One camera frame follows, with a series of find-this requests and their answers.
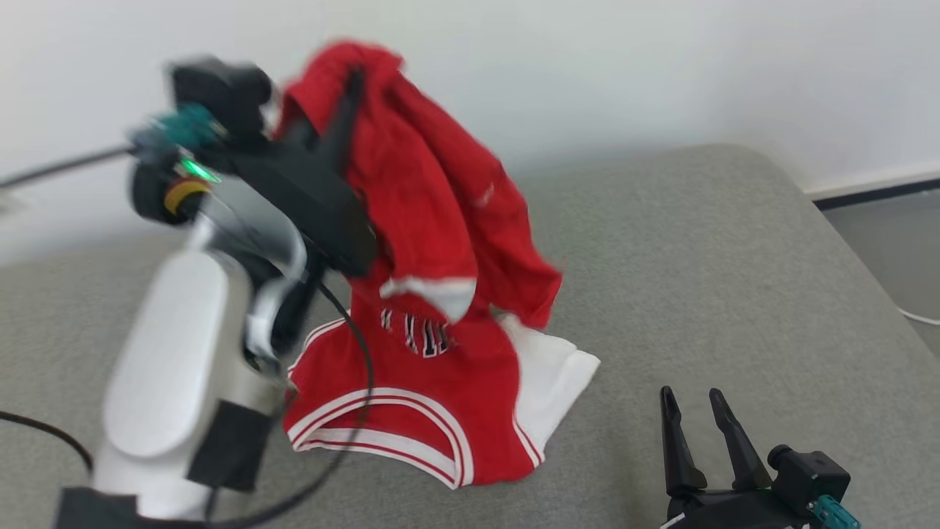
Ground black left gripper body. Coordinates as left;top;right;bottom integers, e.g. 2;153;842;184
220;136;380;281

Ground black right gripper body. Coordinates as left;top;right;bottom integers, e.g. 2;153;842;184
659;487;810;529

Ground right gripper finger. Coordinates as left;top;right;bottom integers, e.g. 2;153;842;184
708;388;774;492
659;386;708;498

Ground red shorts with white stripes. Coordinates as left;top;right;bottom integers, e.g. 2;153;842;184
278;40;565;330

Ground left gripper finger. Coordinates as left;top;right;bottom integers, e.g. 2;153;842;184
322;68;367;179
284;116;322;153

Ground thin black cable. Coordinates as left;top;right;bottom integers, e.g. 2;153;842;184
0;145;139;190
209;281;376;529
0;410;94;472

